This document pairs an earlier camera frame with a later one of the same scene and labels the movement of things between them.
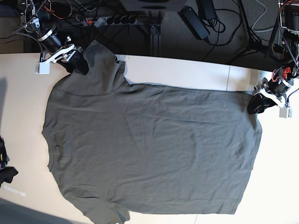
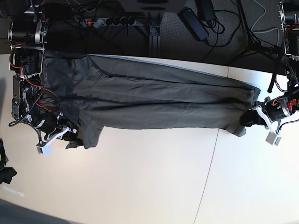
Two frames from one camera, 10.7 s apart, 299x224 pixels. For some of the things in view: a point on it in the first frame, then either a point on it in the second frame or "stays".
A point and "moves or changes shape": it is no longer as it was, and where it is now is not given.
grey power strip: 104,21 stays
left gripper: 69,56 to 54,127
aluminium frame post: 155,40 stays
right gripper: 273,91 to 274,110
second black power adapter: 206,9 stays
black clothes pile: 7,173 stays
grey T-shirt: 115,148 moves or changes shape
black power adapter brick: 194,22 stays
